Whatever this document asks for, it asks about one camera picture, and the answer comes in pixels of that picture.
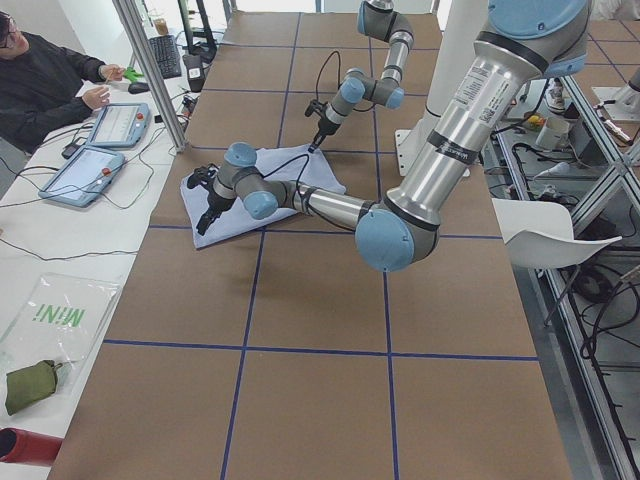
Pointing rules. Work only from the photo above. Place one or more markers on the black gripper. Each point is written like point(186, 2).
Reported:
point(216, 201)
point(322, 129)

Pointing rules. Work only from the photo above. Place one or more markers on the light blue striped shirt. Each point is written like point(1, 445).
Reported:
point(275, 164)

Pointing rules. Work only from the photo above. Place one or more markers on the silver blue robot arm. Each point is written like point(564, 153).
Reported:
point(378, 20)
point(514, 42)

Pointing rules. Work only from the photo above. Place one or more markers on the upper blue teach pendant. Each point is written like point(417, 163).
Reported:
point(119, 125)

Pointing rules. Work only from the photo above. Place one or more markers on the blue teach pendant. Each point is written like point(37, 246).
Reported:
point(83, 177)
point(119, 125)

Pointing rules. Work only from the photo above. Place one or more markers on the lower blue teach pendant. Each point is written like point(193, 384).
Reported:
point(83, 177)

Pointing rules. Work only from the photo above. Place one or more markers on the black computer mouse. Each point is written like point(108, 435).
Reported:
point(138, 88)

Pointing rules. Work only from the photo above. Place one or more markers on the black smartphone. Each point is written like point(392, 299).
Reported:
point(69, 150)

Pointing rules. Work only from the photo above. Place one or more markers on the green plastic toy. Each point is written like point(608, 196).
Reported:
point(132, 75)

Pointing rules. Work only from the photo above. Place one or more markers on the black keyboard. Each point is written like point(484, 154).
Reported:
point(166, 54)

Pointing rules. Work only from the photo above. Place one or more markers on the clear plastic MINI bag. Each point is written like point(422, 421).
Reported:
point(60, 321)

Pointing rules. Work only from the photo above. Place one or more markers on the seated person in black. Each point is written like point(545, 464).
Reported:
point(45, 87)

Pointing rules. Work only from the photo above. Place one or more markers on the white chair seat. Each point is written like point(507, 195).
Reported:
point(540, 235)

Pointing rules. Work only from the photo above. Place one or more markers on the green fabric pouch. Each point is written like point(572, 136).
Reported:
point(29, 385)

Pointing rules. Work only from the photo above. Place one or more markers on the red cylinder bottle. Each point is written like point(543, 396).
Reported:
point(29, 448)

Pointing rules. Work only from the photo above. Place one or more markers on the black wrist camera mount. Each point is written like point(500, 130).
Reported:
point(203, 176)
point(317, 107)

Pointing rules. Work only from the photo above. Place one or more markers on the aluminium frame post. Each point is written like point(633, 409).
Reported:
point(130, 19)

